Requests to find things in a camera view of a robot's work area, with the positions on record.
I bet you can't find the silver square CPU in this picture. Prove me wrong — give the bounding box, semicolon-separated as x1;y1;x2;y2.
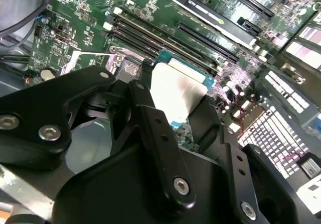
149;50;217;129

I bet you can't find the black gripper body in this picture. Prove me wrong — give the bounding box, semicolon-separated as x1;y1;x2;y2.
51;143;241;224

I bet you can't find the metal socket cover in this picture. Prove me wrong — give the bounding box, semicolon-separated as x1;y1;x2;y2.
61;50;126;76

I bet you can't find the thin metal locking lever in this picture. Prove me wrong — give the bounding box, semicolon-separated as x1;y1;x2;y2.
79;52;118;57

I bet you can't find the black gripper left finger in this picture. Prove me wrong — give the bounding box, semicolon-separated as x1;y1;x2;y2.
0;59;198;216

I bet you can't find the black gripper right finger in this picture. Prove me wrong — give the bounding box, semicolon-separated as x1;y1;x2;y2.
187;94;319;224

